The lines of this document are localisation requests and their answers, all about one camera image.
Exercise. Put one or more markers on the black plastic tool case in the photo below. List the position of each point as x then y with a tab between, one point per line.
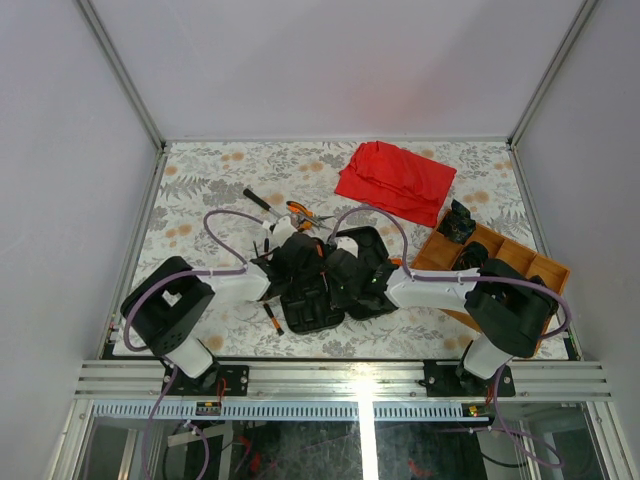
306	307

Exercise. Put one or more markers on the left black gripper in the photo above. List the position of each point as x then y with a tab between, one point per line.
315	268

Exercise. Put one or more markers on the small orange black screwdriver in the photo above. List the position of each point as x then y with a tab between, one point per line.
273	319

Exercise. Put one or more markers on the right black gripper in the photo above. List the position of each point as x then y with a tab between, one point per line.
339	302

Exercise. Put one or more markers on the aluminium front rail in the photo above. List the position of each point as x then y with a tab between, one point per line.
328	390

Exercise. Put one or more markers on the red folded cloth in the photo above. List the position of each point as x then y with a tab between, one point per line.
397	181

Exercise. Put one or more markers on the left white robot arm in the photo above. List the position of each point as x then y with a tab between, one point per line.
161	313

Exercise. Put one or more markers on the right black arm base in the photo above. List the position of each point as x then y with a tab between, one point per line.
448	379

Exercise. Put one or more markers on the black handled hammer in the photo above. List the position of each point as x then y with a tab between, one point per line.
264	205

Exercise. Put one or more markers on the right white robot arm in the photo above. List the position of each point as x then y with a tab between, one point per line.
408	288

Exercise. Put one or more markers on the orange black pliers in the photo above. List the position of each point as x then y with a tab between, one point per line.
306	219

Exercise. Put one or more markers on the large orange handled screwdriver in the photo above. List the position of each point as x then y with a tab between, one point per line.
326	283

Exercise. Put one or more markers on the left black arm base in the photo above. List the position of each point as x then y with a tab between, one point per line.
219	380

